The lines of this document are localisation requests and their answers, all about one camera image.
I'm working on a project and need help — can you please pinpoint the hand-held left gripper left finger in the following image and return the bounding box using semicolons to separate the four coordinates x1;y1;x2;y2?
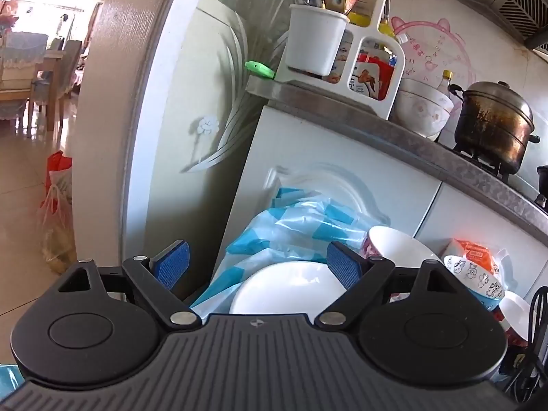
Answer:
58;240;202;331

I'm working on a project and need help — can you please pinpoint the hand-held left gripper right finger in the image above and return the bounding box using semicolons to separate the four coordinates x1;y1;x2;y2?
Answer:
314;242;467;332

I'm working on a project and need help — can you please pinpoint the white bowl with pink print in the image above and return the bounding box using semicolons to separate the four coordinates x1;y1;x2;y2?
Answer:
364;225;441;270

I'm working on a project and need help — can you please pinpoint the white plate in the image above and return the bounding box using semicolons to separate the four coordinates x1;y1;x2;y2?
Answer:
229;261;347;315

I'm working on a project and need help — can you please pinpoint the blue cartoon bowl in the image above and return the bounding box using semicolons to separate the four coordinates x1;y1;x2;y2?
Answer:
443;254;506;311

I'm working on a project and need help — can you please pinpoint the white bowl with red band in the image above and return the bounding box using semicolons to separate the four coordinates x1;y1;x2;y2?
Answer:
499;291;538;347

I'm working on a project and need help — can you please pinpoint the blue white checked tablecloth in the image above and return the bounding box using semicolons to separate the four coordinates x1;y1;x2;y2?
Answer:
0;186;388;395

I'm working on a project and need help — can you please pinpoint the white plastic bag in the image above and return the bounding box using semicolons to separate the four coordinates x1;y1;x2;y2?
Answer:
36;171;78;275

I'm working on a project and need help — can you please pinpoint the orange packet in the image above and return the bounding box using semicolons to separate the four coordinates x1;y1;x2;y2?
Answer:
441;238;510;283

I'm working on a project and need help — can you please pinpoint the white flower sticker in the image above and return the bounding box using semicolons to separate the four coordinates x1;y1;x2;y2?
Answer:
190;115;220;135

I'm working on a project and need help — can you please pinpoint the red plastic bag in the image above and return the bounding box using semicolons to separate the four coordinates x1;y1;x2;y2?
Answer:
46;151;73;189

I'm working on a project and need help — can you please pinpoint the frosted glass sliding door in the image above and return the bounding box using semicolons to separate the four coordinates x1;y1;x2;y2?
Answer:
146;0;309;266

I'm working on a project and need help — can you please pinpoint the grey stone kitchen countertop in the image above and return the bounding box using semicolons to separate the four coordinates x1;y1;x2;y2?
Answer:
246;78;548;240

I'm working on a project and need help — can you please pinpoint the large white floral bowl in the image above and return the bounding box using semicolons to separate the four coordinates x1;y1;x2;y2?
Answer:
394;78;454;140

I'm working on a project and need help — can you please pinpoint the white plastic organizer rack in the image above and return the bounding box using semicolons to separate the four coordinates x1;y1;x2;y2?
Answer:
274;0;407;121

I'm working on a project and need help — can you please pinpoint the red seasoning packet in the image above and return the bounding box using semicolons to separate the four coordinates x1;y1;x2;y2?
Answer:
349;51;395;95

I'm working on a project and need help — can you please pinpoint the gas stove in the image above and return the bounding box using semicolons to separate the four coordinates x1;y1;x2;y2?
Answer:
441;137;548;210

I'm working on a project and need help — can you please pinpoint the tarnished steel steamer pot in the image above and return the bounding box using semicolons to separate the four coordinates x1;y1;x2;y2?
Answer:
447;81;541;176

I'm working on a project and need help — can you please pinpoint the soy sauce bottle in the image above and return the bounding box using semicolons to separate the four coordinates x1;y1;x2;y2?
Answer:
437;70;465;95

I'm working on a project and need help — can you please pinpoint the green clip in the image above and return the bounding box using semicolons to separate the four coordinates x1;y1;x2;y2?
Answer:
245;61;277;80

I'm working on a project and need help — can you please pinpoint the dining chair with blue cover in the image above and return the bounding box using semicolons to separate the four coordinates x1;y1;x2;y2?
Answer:
0;32;50;125
30;40;82;127

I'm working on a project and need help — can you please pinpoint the white utensil cup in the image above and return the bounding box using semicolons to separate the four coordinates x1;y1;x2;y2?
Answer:
285;4;352;76

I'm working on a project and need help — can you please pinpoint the black wire rack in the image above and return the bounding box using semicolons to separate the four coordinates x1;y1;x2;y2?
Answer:
505;287;548;403

